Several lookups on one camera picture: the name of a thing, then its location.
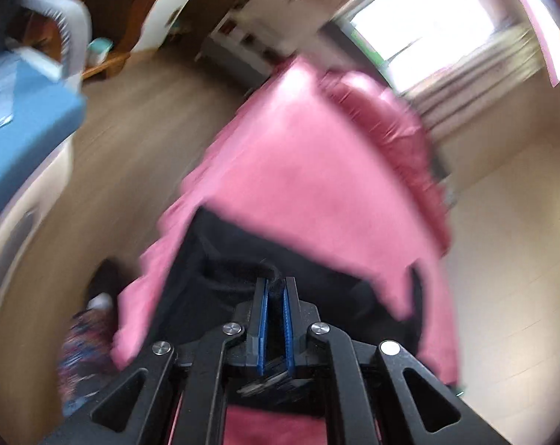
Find wooden shelf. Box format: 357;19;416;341
43;0;170;80

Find pink crumpled duvet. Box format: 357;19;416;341
326;70;452;253

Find sheer grey curtain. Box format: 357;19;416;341
401;23;540;142

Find white cabinet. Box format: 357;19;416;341
134;0;216;54

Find bright window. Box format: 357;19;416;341
349;0;498;89

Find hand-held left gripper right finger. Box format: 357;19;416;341
282;277;513;445

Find pink bed sheet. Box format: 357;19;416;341
111;56;457;445

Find person's dark slipper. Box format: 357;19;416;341
84;260;129;311

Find white plastic chair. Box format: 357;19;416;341
18;0;94;90

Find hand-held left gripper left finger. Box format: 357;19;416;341
41;277;269;445

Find pink curtain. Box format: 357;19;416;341
512;0;560;89

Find grey bedside cabinet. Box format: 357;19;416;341
199;9;283;82

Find black pants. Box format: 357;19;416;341
145;206;424;381

